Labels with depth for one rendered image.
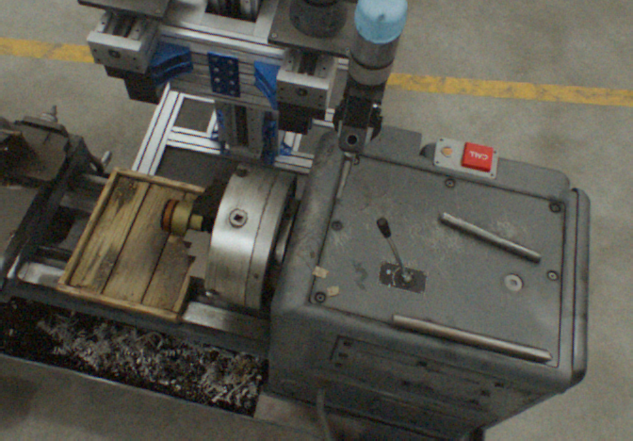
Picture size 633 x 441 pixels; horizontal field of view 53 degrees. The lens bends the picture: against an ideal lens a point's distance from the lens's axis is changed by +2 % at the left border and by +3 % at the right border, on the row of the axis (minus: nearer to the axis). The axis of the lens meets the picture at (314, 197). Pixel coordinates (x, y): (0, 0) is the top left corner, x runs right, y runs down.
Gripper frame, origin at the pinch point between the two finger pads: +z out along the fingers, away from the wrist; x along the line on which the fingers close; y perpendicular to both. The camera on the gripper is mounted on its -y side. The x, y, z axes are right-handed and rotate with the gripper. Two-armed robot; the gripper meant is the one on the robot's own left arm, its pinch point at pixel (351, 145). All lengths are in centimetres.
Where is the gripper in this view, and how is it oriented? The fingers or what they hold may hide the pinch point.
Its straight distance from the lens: 122.6
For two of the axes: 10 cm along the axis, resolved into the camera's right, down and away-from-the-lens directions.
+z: -0.7, 4.8, 8.7
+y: 2.3, -8.4, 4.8
